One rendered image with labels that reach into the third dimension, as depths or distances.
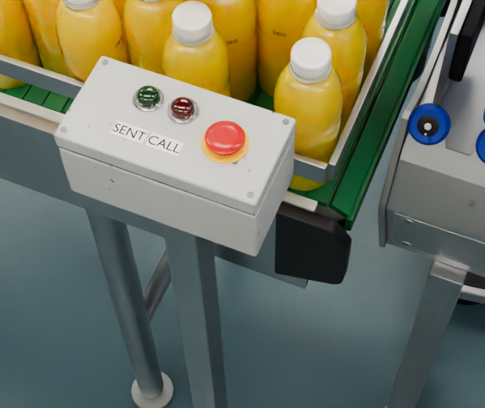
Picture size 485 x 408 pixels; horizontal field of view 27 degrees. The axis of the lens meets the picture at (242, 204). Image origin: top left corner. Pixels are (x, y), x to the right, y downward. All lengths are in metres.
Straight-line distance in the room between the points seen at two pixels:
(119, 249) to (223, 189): 0.55
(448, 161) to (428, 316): 0.42
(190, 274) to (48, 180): 0.26
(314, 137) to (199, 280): 0.23
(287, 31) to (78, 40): 0.22
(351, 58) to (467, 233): 0.27
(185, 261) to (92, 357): 0.93
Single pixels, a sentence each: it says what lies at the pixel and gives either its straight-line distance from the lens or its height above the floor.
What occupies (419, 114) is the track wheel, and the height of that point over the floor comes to 0.97.
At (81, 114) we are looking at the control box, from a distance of 0.95.
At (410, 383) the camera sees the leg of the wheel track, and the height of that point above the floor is 0.24.
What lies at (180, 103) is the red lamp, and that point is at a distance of 0.93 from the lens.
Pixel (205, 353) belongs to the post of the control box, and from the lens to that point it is 1.34.
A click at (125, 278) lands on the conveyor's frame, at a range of 1.49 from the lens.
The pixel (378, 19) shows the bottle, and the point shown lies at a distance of 1.11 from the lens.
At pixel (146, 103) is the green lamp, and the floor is 1.11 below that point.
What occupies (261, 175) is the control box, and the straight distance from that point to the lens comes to 0.90.
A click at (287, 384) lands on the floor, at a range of 1.98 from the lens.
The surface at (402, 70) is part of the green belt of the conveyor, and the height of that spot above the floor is 0.89.
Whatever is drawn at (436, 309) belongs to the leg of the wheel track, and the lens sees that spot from 1.48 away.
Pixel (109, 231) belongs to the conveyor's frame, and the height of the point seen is 0.67.
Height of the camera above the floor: 1.86
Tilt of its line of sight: 59 degrees down
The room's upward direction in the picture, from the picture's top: 2 degrees counter-clockwise
